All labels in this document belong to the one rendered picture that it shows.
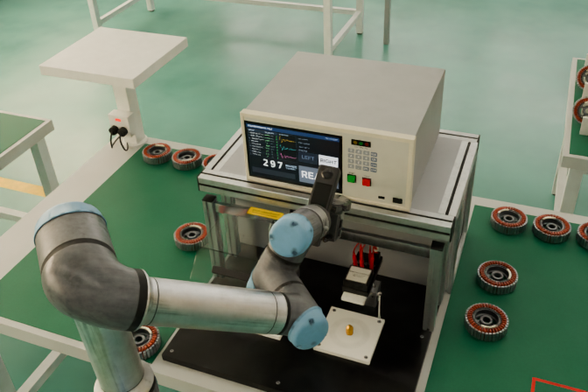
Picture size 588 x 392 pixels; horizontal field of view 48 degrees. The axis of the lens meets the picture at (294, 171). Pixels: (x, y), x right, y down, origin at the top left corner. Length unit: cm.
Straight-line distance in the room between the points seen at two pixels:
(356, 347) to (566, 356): 53
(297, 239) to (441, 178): 63
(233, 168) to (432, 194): 54
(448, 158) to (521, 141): 232
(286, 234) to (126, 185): 131
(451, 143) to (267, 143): 55
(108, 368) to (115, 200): 118
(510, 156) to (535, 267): 195
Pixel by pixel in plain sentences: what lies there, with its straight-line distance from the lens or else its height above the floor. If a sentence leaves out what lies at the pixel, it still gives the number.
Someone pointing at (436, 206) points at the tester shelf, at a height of 111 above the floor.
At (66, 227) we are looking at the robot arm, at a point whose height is 147.
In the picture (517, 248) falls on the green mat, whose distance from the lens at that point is 213.
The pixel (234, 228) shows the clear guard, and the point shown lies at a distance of 165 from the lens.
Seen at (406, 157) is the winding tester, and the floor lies 127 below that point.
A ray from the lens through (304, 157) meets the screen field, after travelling 162.
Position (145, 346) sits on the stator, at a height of 79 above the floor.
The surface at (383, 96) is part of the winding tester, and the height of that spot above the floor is 132.
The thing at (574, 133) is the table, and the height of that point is 75.
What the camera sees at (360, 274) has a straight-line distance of 172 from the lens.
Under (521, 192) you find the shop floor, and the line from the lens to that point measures 369.
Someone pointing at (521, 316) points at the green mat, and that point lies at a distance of 192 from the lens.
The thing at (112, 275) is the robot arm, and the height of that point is 144.
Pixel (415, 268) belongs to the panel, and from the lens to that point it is 189.
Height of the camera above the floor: 210
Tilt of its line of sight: 34 degrees down
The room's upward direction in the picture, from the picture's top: 3 degrees counter-clockwise
